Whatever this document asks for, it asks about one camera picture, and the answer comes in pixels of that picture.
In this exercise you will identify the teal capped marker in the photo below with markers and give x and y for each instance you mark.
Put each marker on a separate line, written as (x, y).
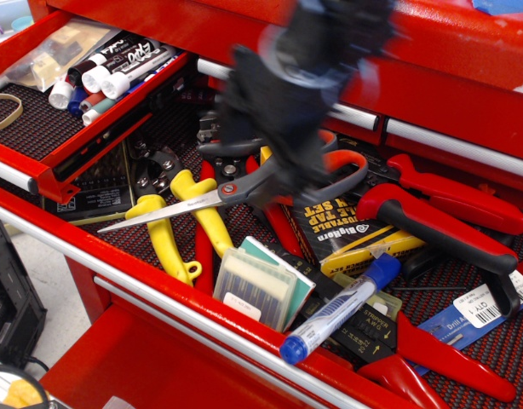
(97, 110)

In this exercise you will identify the black drill bit index box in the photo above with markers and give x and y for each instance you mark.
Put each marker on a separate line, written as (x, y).
(105, 191)

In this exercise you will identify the black electronic box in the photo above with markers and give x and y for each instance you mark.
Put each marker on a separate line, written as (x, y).
(22, 315)

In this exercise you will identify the small open red drawer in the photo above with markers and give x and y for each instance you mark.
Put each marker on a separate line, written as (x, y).
(45, 150)

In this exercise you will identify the red tool chest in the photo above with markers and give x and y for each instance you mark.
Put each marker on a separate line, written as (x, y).
(449, 97)

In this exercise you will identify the red black crimping tool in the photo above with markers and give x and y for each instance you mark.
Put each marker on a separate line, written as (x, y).
(444, 213)

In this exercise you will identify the red threadlocker tube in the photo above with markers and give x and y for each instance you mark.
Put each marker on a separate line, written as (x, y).
(199, 96)

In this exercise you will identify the green white card pack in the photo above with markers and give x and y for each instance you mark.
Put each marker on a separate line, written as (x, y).
(277, 255)

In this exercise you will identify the white marker left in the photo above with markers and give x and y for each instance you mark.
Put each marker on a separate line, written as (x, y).
(61, 95)

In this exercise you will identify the red grey scissors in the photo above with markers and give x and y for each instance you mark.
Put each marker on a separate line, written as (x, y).
(346, 169)

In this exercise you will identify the grey automatic wire stripper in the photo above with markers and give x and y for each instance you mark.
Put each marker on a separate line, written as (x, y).
(210, 142)

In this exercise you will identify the clear plastic bag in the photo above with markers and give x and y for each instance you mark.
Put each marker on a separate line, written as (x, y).
(47, 63)

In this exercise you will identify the red handled stripper pliers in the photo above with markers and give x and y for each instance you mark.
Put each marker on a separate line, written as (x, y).
(394, 350)

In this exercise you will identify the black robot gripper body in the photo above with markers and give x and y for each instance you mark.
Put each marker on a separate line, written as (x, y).
(284, 106)

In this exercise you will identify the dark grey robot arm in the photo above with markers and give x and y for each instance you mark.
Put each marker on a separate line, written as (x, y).
(330, 34)

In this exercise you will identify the blue drill bit package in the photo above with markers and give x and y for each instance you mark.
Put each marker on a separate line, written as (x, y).
(471, 316)

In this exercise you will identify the clear plastic bit case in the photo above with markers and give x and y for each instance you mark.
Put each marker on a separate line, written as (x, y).
(258, 289)

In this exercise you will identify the blue capped white marker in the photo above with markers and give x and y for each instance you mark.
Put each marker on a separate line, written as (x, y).
(327, 320)

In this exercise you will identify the yellow black tap set box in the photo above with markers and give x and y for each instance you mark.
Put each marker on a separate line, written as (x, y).
(330, 236)

